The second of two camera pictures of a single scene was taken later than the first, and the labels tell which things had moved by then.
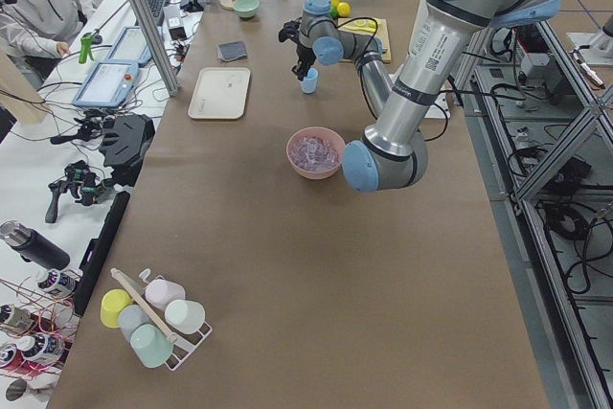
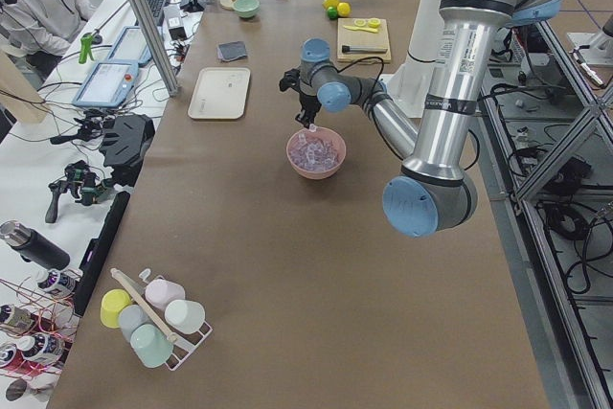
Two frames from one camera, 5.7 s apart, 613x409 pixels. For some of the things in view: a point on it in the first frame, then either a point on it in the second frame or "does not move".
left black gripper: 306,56 → 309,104
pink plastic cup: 160,292 does not move
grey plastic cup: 130,318 does not move
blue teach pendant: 108,84 does not move
